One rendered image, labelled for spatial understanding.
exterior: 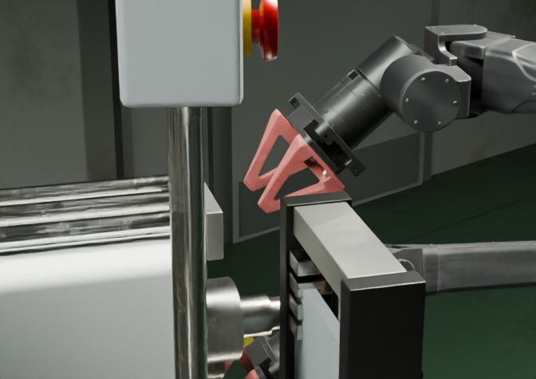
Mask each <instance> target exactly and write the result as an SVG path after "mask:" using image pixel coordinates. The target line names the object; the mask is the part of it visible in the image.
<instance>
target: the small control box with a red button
mask: <svg viewBox="0 0 536 379"><path fill-rule="evenodd" d="M116 31H117V48H118V65H119V82H120V100H121V102H122V104H123V105H124V106H127V107H129V108H174V107H234V106H236V105H239V104H241V101H242V99H243V58H244V57H251V43H259V47H260V51H261V55H262V61H272V60H274V59H275V58H277V55H278V3H277V0H260V3H259V8H258V10H252V9H251V4H250V0H116Z"/></svg>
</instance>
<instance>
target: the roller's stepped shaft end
mask: <svg viewBox="0 0 536 379"><path fill-rule="evenodd" d="M239 299H240V303H241V307H242V319H243V329H244V338H252V337H258V336H265V335H271V333H272V330H280V296H276V297H268V296H267V295H266V294H254V295H247V296H240V297H239Z"/></svg>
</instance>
